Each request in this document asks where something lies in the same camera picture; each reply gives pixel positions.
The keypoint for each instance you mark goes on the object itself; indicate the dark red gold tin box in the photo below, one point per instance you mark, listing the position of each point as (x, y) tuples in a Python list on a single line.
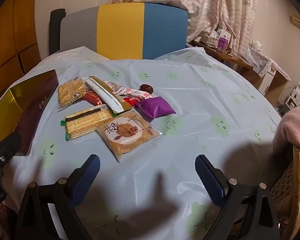
[(40, 100)]

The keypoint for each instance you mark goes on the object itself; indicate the purple box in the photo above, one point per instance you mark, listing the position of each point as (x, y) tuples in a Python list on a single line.
[(222, 45)]

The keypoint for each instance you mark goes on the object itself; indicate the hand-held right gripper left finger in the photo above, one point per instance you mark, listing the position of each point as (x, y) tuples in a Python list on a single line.
[(86, 177)]

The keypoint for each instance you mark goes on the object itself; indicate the clear cracker packet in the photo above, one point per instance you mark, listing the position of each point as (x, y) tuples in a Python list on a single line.
[(70, 92)]

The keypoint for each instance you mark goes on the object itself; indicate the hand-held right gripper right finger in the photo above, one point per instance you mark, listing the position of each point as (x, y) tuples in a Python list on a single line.
[(210, 180)]

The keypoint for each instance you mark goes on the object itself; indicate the purple snack packet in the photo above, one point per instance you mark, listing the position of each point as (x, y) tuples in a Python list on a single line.
[(155, 107)]

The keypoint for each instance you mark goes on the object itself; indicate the yellow wooden wardrobe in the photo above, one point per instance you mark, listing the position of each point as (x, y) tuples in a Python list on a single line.
[(10, 30)]

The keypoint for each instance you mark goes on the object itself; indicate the starfish print curtain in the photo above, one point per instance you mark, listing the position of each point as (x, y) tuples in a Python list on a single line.
[(215, 5)]

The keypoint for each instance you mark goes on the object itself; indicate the white printed cover cloth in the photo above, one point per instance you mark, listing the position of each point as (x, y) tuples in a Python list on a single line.
[(262, 61)]

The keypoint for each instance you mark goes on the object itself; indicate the white and gold long packet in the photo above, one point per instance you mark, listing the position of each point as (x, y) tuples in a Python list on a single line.
[(107, 93)]

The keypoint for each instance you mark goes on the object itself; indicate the green-edged cracker packet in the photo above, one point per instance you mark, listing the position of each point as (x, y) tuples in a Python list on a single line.
[(87, 122)]

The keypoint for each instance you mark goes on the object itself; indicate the pink cloth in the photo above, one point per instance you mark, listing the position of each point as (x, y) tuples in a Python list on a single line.
[(292, 130)]

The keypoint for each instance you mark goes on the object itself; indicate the pink and white snack packet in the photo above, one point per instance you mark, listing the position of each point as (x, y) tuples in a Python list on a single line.
[(137, 92)]

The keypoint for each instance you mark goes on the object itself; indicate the light blue plastic tablecloth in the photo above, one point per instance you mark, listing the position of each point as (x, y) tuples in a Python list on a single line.
[(190, 100)]

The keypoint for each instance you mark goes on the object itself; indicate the dark red jujube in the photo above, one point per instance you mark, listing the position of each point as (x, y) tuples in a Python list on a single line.
[(146, 88)]

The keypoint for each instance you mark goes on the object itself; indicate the small red snack packet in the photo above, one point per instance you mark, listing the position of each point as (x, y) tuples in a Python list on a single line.
[(131, 101)]

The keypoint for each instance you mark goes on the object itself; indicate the wooden side table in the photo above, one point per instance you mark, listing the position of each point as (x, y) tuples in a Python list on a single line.
[(230, 58)]

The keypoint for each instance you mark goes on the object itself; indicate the grey yellow blue chair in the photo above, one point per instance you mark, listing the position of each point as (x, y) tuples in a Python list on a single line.
[(120, 30)]

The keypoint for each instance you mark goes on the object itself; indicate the white box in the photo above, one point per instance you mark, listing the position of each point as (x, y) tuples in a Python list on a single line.
[(225, 33)]

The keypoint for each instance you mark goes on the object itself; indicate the round biscuit packet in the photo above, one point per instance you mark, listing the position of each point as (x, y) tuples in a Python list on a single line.
[(127, 135)]

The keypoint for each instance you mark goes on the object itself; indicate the tissue box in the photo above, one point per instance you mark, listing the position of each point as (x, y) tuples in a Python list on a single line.
[(210, 38)]

